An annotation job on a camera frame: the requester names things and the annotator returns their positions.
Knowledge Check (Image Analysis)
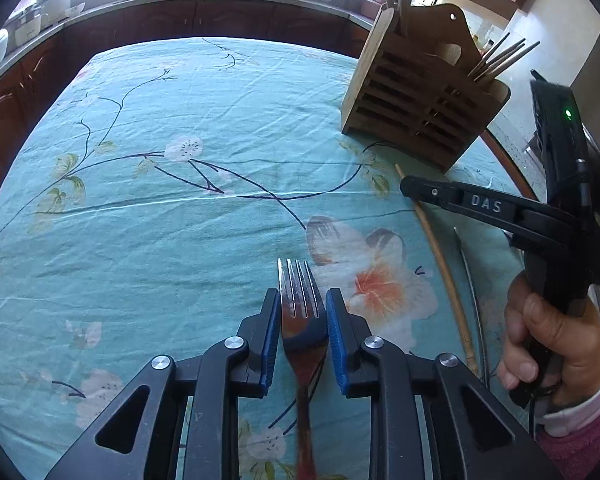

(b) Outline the metal chopstick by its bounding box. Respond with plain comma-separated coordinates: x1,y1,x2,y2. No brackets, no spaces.
474,41,541,86
468,32,526,80

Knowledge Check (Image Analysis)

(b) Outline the wooden utensil holder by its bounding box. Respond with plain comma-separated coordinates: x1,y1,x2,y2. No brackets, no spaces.
340,3,510,172

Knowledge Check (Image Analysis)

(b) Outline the steel spoon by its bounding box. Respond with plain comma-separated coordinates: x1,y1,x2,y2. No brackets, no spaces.
453,228,491,390

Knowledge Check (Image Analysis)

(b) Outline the white steamer pot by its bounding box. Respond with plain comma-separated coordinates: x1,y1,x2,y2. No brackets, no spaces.
36,0,71,29

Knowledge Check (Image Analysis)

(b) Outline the pink sleeved right forearm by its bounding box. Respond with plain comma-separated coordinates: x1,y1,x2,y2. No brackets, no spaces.
536,388,600,479

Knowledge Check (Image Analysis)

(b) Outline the teal floral tablecloth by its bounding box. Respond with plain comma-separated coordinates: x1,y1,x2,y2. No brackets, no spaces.
0,39,521,479

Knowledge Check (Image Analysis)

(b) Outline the steel fork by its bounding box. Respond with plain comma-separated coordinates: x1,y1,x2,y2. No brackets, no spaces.
277,258,328,479

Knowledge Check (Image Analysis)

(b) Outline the person's right hand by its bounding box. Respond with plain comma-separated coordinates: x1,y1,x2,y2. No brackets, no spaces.
498,273,600,410

